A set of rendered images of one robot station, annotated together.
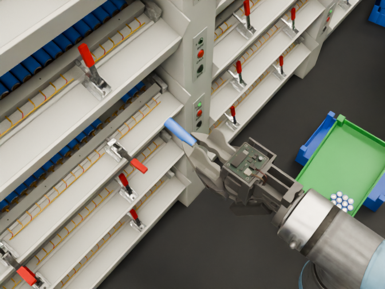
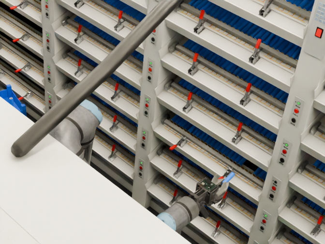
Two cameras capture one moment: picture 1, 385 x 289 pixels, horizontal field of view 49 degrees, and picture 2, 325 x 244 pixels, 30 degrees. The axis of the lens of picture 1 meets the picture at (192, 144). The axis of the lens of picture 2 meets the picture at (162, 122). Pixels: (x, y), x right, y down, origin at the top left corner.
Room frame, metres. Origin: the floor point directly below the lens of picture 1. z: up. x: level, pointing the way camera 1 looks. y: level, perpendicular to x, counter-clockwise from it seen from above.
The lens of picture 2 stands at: (0.10, -1.74, 2.33)
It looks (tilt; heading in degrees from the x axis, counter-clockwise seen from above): 39 degrees down; 89
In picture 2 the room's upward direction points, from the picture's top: 7 degrees clockwise
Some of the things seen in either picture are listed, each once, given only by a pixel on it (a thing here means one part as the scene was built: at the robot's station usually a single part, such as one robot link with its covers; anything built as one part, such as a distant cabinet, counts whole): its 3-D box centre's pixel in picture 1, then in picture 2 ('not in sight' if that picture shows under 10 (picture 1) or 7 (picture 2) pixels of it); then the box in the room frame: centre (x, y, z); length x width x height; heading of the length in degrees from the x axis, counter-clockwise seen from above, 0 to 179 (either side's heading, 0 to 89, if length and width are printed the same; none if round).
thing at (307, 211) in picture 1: (302, 219); (186, 208); (0.25, -0.17, 0.65); 0.10 x 0.05 x 0.09; 140
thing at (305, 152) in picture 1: (351, 159); not in sight; (0.71, -0.53, 0.04); 0.30 x 0.20 x 0.08; 50
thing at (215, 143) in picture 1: (216, 140); (223, 186); (0.39, -0.04, 0.66); 0.09 x 0.03 x 0.06; 45
